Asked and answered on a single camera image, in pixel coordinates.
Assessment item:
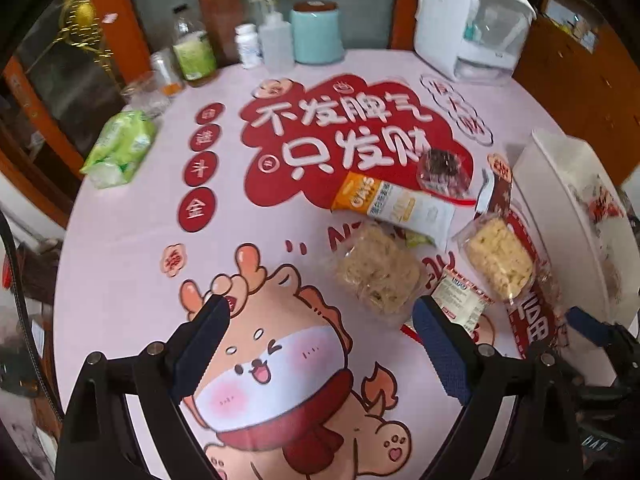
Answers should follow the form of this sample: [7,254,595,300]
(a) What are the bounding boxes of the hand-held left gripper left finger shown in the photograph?
[55,294,232,480]

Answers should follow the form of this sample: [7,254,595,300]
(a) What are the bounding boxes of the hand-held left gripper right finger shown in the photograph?
[412,295,585,480]

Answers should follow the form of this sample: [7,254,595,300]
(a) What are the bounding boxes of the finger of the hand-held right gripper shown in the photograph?
[566,306,631,361]

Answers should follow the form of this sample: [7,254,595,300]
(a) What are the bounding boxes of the small cream packet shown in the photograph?
[430,267,493,333]

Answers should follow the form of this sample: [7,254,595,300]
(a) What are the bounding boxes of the rice crispy packet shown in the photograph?
[452,212,551,303]
[325,222,428,318]

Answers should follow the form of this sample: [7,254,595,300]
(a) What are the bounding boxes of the white red snack packet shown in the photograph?
[575,175,626,226]

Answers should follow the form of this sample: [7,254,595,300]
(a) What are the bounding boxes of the white plastic bin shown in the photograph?
[512,129,637,386]

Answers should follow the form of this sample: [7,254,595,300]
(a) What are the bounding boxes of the orange white snack packet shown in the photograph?
[330,172,456,251]

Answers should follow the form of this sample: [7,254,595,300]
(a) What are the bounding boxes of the brown snack packet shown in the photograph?
[475,165,514,218]

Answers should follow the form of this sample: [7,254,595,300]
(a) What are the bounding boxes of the dark cake packet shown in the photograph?
[416,147,473,198]

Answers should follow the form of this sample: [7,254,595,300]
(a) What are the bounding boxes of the pink printed tablecloth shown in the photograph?
[52,47,621,480]

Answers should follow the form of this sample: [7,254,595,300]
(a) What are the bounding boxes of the green wipes pack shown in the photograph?
[80,109,157,190]

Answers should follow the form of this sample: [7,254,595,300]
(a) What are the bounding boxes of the glass cup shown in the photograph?
[120,72,173,118]

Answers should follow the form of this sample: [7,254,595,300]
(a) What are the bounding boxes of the wooden cabinet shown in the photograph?
[515,0,640,126]

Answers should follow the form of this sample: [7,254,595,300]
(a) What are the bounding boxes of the green label glass bottle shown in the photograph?
[171,5,218,86]

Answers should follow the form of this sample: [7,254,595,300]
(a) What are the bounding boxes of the white pill bottle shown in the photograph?
[235,23,263,69]

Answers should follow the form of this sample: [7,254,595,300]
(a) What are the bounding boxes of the white teal tube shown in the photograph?
[462,15,483,48]

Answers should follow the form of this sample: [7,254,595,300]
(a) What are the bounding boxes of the clear squeeze bottle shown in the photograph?
[257,0,296,73]

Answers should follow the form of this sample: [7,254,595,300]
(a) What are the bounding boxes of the white storage box clear door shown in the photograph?
[410,0,537,85]

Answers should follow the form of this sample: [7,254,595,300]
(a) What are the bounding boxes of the teal canister brown lid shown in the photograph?
[290,1,347,65]

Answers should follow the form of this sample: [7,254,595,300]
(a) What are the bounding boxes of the wooden glass door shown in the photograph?
[0,0,416,226]

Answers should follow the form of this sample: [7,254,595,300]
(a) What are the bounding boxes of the small gold door ornament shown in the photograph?
[57,0,116,61]

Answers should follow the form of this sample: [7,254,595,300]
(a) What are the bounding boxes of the black cable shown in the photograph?
[0,210,66,423]

